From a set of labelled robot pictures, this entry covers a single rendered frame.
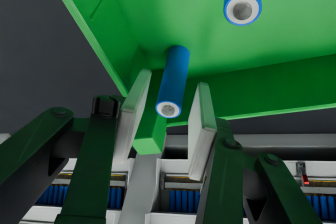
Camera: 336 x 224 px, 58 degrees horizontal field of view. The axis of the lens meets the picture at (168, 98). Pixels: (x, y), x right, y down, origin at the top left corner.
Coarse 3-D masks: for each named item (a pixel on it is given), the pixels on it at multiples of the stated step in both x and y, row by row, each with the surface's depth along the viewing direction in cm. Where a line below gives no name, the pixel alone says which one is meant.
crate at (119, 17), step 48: (96, 0) 20; (144, 0) 22; (192, 0) 22; (288, 0) 21; (96, 48) 19; (144, 48) 25; (192, 48) 25; (240, 48) 24; (288, 48) 23; (192, 96) 25; (240, 96) 23; (288, 96) 22; (144, 144) 22
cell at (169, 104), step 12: (180, 48) 24; (168, 60) 24; (180, 60) 23; (168, 72) 22; (180, 72) 22; (168, 84) 21; (180, 84) 22; (168, 96) 20; (180, 96) 21; (156, 108) 21; (168, 108) 20; (180, 108) 21
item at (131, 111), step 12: (144, 72) 20; (144, 84) 18; (132, 96) 16; (144, 96) 18; (120, 108) 14; (132, 108) 14; (120, 120) 14; (132, 120) 14; (120, 132) 14; (132, 132) 15; (120, 144) 15; (120, 156) 15
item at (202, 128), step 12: (204, 84) 20; (204, 96) 18; (192, 108) 20; (204, 108) 16; (192, 120) 19; (204, 120) 15; (192, 132) 17; (204, 132) 14; (216, 132) 14; (192, 144) 16; (204, 144) 14; (192, 156) 15; (204, 156) 15; (192, 168) 15; (204, 168) 15
